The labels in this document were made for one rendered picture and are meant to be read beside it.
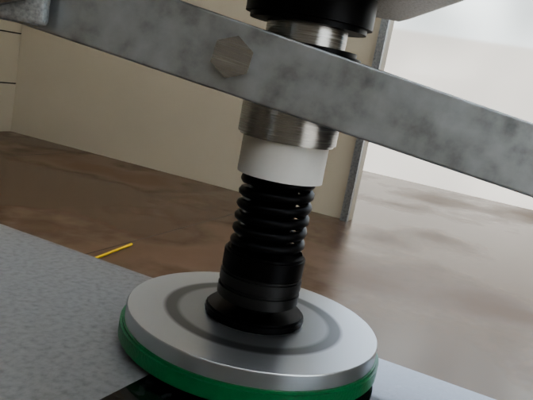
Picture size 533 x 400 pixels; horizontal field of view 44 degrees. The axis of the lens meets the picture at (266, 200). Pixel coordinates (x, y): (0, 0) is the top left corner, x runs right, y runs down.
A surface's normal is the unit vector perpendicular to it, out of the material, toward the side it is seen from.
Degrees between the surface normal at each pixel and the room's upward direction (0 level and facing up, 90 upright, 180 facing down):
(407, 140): 90
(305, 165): 90
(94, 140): 90
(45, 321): 0
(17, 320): 0
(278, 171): 90
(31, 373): 0
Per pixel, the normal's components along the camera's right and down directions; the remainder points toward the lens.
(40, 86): -0.40, 0.11
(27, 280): 0.18, -0.97
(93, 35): 0.01, 0.19
